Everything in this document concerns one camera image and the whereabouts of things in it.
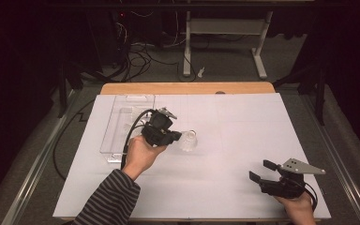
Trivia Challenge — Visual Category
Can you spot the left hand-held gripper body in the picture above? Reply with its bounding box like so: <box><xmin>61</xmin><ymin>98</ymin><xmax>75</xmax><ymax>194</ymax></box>
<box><xmin>141</xmin><ymin>107</ymin><xmax>178</xmax><ymax>147</ymax></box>

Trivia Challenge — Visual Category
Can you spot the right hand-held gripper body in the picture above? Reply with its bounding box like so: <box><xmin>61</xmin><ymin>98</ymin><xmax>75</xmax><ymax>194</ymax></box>
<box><xmin>258</xmin><ymin>157</ymin><xmax>326</xmax><ymax>200</ymax></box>

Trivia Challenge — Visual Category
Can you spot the clear plastic bin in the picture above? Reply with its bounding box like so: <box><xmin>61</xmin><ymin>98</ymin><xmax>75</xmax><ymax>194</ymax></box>
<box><xmin>98</xmin><ymin>94</ymin><xmax>156</xmax><ymax>164</ymax></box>

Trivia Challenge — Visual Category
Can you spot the person's left hand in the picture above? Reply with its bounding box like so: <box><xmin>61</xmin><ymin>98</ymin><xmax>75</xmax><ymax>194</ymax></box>
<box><xmin>121</xmin><ymin>134</ymin><xmax>168</xmax><ymax>182</ymax></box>

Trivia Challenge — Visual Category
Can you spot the person's right hand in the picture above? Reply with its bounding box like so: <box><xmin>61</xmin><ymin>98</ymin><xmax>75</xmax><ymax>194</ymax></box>
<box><xmin>275</xmin><ymin>193</ymin><xmax>316</xmax><ymax>221</ymax></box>

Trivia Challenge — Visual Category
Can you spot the white paper sheet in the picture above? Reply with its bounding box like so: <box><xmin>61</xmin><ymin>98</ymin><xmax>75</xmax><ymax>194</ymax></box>
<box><xmin>52</xmin><ymin>92</ymin><xmax>332</xmax><ymax>220</ymax></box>

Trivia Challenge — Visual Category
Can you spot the black stand leg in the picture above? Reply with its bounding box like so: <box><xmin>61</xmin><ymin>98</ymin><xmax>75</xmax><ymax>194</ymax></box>
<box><xmin>273</xmin><ymin>64</ymin><xmax>327</xmax><ymax>127</ymax></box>
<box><xmin>55</xmin><ymin>60</ymin><xmax>85</xmax><ymax>119</ymax></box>

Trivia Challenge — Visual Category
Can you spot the dark computer tower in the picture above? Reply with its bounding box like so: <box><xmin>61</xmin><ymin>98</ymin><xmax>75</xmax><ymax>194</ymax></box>
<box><xmin>85</xmin><ymin>10</ymin><xmax>132</xmax><ymax>68</ymax></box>

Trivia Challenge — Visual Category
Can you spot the left hand-held gripper black cable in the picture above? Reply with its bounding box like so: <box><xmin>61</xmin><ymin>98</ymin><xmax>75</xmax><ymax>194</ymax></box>
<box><xmin>120</xmin><ymin>108</ymin><xmax>156</xmax><ymax>172</ymax></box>

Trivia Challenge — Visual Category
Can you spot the hand-held gripper black cable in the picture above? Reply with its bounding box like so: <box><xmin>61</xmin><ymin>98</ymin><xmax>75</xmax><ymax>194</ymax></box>
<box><xmin>120</xmin><ymin>108</ymin><xmax>156</xmax><ymax>172</ymax></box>
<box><xmin>303</xmin><ymin>182</ymin><xmax>319</xmax><ymax>212</ymax></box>

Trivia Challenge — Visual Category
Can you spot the right hand-held gripper black cable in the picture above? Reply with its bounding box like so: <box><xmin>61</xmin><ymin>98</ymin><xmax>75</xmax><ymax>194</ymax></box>
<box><xmin>303</xmin><ymin>182</ymin><xmax>319</xmax><ymax>212</ymax></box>

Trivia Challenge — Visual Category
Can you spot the aluminium floor rail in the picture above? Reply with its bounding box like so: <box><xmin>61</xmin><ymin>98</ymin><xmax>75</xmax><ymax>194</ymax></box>
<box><xmin>299</xmin><ymin>93</ymin><xmax>360</xmax><ymax>225</ymax></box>
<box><xmin>0</xmin><ymin>88</ymin><xmax>83</xmax><ymax>225</ymax></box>

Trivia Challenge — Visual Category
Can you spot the bundle of floor cables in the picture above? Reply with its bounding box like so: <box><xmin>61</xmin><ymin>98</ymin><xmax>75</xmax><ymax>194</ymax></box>
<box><xmin>115</xmin><ymin>12</ymin><xmax>198</xmax><ymax>83</ymax></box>

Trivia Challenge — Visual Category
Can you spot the black floor cable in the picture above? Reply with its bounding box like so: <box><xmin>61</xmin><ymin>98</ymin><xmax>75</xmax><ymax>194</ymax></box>
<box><xmin>52</xmin><ymin>97</ymin><xmax>97</xmax><ymax>182</ymax></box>

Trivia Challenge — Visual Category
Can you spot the white metal stand frame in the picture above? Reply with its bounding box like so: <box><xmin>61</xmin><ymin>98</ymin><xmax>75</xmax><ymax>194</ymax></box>
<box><xmin>182</xmin><ymin>10</ymin><xmax>275</xmax><ymax>80</ymax></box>

